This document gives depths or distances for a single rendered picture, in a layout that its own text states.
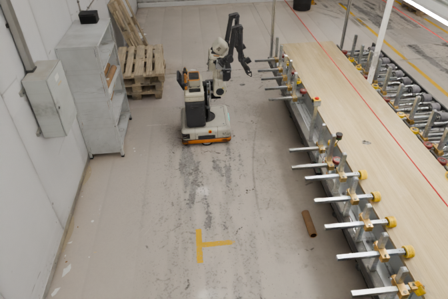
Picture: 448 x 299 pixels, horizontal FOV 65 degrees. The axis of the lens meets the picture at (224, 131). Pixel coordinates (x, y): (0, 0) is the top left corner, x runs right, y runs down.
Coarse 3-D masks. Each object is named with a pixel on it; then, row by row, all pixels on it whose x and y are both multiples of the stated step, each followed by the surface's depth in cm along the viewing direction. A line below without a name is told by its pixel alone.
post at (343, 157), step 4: (344, 152) 286; (344, 156) 286; (340, 160) 292; (344, 160) 289; (340, 164) 293; (344, 164) 292; (340, 168) 294; (336, 180) 304; (336, 184) 305; (336, 188) 308
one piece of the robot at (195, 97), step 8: (184, 72) 440; (184, 80) 434; (200, 80) 462; (192, 88) 446; (200, 88) 446; (184, 96) 437; (192, 96) 436; (200, 96) 437; (192, 104) 443; (200, 104) 444; (208, 104) 472; (192, 112) 450; (200, 112) 451; (208, 112) 469; (192, 120) 458; (200, 120) 459; (208, 120) 477
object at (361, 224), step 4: (372, 220) 256; (376, 220) 256; (380, 220) 256; (384, 220) 256; (328, 224) 254; (332, 224) 254; (336, 224) 254; (340, 224) 254; (344, 224) 254; (348, 224) 254; (352, 224) 254; (356, 224) 254; (360, 224) 254; (364, 224) 254; (376, 224) 256; (380, 224) 256; (384, 224) 256; (328, 228) 253; (332, 228) 253; (336, 228) 254; (340, 228) 254; (344, 228) 255
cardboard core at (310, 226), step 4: (304, 212) 376; (308, 212) 376; (304, 216) 373; (308, 216) 371; (304, 220) 372; (308, 220) 367; (308, 224) 363; (312, 224) 363; (308, 228) 361; (312, 228) 358; (308, 232) 361; (312, 232) 355; (316, 232) 356; (312, 236) 359
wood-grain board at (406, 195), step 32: (320, 64) 474; (352, 64) 472; (320, 96) 408; (352, 96) 407; (352, 128) 357; (384, 128) 356; (352, 160) 318; (384, 160) 317; (416, 160) 316; (384, 192) 286; (416, 192) 285; (416, 224) 260; (416, 256) 239
